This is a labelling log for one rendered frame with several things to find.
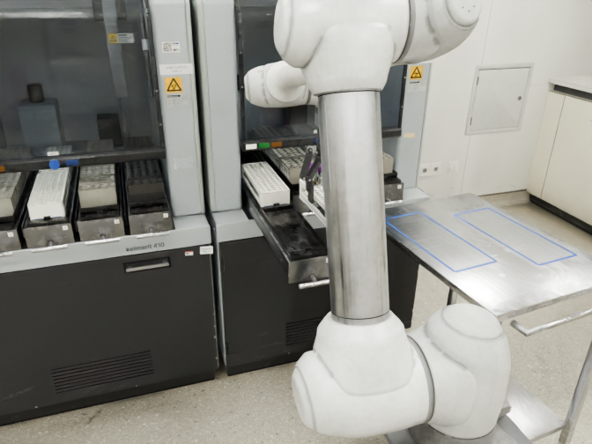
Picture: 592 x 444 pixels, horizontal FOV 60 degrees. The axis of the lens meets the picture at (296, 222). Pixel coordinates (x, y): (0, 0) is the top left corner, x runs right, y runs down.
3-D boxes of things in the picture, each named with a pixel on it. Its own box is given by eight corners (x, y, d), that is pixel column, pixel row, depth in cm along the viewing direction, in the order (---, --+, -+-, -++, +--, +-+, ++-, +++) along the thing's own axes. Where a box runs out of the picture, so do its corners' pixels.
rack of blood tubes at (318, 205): (299, 196, 165) (299, 179, 162) (327, 193, 168) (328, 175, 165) (332, 235, 139) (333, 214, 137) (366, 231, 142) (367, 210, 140)
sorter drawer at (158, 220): (124, 166, 224) (121, 147, 221) (156, 164, 228) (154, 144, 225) (130, 241, 163) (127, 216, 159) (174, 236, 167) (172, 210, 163)
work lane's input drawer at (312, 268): (234, 193, 200) (233, 171, 196) (269, 188, 204) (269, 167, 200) (292, 292, 138) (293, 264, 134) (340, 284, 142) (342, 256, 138)
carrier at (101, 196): (117, 201, 170) (115, 184, 167) (118, 203, 168) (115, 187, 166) (80, 205, 166) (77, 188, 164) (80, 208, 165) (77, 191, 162)
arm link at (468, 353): (517, 431, 94) (543, 336, 85) (427, 451, 90) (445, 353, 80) (469, 371, 108) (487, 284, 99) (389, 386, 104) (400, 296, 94)
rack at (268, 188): (240, 179, 194) (240, 164, 191) (266, 176, 197) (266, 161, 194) (261, 210, 169) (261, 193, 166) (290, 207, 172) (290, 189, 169)
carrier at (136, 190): (165, 196, 174) (163, 180, 172) (165, 198, 173) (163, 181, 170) (129, 200, 171) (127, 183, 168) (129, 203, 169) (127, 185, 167)
